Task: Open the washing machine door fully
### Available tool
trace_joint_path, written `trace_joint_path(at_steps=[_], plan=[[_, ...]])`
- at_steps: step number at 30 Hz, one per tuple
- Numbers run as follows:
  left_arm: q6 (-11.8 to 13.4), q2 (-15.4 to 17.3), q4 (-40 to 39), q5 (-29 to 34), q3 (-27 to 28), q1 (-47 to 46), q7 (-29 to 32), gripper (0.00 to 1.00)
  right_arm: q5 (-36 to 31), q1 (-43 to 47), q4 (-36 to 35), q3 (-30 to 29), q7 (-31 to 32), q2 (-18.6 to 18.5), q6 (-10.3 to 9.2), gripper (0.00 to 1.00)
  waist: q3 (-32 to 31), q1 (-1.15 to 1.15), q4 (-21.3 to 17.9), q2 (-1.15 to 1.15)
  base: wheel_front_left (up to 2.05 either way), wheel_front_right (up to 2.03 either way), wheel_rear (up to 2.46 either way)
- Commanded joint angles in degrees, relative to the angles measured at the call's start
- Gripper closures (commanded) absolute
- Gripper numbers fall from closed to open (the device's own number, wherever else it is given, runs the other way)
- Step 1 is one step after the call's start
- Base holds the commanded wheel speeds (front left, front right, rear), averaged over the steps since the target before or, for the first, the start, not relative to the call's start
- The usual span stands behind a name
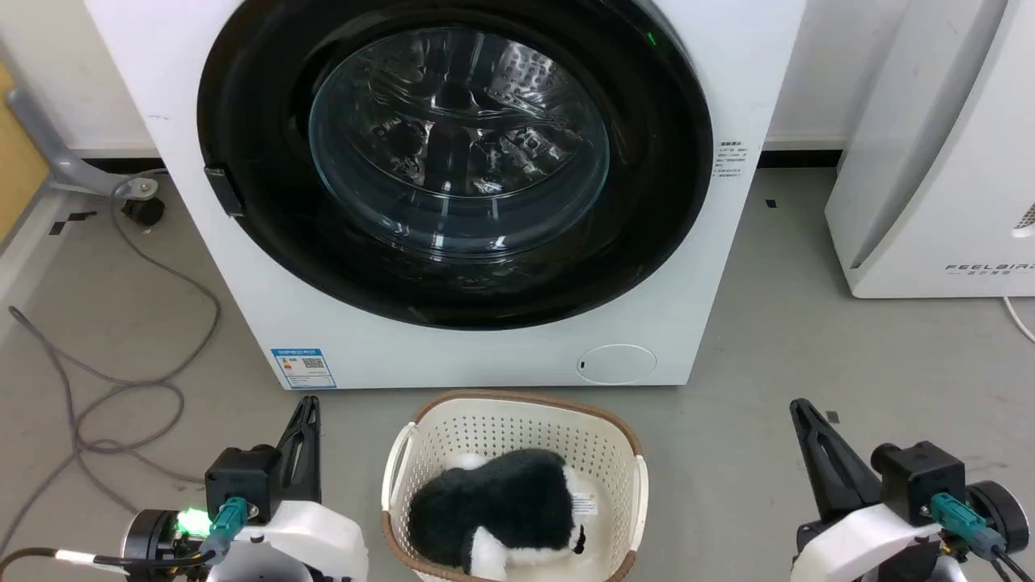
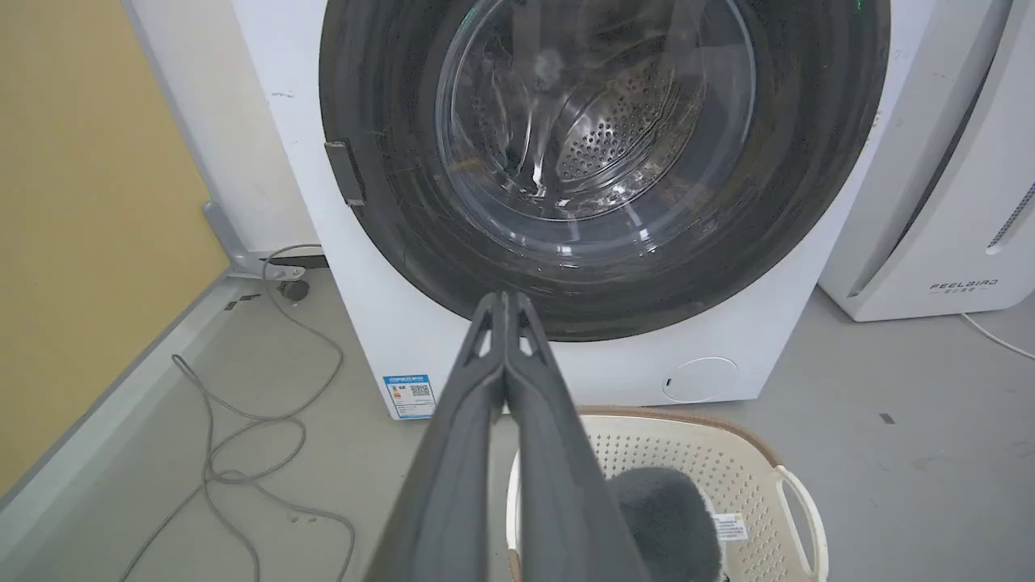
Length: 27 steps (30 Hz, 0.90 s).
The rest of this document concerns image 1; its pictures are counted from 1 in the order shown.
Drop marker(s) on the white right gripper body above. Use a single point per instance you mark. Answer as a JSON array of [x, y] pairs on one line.
[[865, 546]]

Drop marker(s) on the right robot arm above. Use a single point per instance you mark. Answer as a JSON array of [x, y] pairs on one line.
[[999, 513]]

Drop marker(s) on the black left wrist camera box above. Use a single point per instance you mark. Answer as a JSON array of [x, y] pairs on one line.
[[241, 481]]

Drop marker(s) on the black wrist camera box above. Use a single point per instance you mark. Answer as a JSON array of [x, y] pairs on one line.
[[922, 477], [241, 481]]

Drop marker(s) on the black and white plush toy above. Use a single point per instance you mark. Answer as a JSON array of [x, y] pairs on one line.
[[501, 501]]

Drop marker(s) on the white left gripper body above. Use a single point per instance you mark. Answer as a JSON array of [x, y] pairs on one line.
[[311, 541]]

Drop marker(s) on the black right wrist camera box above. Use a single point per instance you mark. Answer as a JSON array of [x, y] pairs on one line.
[[922, 477]]

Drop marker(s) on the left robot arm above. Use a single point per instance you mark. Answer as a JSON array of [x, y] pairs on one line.
[[154, 537]]

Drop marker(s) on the small printed warning label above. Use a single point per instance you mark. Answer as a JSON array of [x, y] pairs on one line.
[[729, 159]]

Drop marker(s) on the grey metal furniture leg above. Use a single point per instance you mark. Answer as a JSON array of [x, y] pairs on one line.
[[57, 153]]

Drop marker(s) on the white air purifier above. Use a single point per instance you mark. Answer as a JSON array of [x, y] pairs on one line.
[[946, 186]]

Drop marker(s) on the round black glass washer door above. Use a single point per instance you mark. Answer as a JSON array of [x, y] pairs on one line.
[[267, 242]]

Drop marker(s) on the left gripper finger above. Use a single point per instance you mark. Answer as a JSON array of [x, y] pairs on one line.
[[314, 461], [291, 453]]

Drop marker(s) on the black caster wheel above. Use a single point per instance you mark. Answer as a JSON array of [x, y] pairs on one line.
[[144, 212]]

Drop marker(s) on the cream perforated laundry basket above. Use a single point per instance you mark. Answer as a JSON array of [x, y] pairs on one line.
[[493, 424]]

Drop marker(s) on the round white filter cover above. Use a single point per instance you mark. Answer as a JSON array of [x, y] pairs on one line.
[[618, 364]]

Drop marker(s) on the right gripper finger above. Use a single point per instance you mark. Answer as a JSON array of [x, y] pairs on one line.
[[853, 473], [811, 461]]

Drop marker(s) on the white front-load washing machine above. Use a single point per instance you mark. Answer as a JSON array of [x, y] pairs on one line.
[[202, 267]]

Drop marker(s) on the yellow wooden panel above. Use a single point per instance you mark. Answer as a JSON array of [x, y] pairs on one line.
[[16, 162]]

